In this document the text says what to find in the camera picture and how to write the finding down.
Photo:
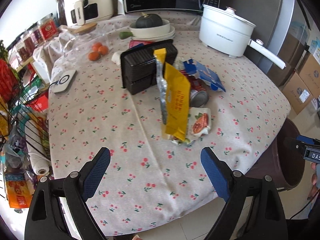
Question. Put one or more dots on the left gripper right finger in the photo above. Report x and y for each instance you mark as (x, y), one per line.
(266, 219)

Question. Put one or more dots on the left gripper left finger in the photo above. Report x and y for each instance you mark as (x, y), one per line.
(45, 218)

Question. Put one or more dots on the white nut snack bag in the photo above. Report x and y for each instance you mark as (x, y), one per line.
(199, 124)

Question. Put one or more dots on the red drink can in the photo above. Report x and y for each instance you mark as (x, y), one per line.
(198, 94)
(134, 43)

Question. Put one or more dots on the blue white torn carton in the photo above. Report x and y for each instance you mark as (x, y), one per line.
(199, 71)

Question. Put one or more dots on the yellow snack wrapper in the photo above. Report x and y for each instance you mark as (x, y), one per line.
(174, 96)

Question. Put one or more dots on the black plastic food tray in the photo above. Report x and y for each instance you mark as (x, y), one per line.
(138, 65)

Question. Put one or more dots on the dark brown trash bin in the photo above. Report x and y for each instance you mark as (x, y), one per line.
(286, 167)

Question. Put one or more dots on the white kitchen scale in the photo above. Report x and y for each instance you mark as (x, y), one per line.
(63, 84)

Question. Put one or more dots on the person's right hand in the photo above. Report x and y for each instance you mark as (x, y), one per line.
(314, 178)

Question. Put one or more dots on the orange snack bag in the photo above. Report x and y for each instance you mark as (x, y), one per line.
(17, 190)

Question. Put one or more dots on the cardboard box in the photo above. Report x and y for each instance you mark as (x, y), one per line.
(309, 73)
(297, 93)

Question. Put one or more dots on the white paper towel roll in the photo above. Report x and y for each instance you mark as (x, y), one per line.
(39, 162)

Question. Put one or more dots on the grey refrigerator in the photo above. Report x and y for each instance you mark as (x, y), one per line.
(282, 27)

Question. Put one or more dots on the white electric cooking pot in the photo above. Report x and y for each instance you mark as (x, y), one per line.
(231, 34)

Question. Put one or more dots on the cherry print tablecloth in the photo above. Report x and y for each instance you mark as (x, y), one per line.
(151, 180)

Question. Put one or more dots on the orange tangerine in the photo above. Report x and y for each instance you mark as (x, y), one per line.
(94, 56)
(103, 50)
(96, 46)

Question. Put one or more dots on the crumpled white tissue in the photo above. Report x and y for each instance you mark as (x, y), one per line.
(116, 58)

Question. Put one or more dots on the white plate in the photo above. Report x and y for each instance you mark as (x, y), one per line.
(169, 35)

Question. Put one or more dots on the glass jar with wooden lid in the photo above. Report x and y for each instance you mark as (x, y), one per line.
(77, 49)

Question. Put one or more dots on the glass spice jar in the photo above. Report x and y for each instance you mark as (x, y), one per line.
(36, 36)

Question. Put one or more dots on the red label glass jar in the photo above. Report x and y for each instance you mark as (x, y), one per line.
(47, 27)

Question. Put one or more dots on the green cucumber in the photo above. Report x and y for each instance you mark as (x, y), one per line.
(125, 34)

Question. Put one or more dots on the dark green pumpkin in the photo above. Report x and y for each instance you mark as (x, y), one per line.
(149, 21)

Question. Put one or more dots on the white ceramic bowl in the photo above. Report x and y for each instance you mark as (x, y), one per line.
(150, 32)

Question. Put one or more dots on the cream air fryer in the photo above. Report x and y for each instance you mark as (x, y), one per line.
(80, 12)

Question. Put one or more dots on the black wire rack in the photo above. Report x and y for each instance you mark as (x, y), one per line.
(19, 104)

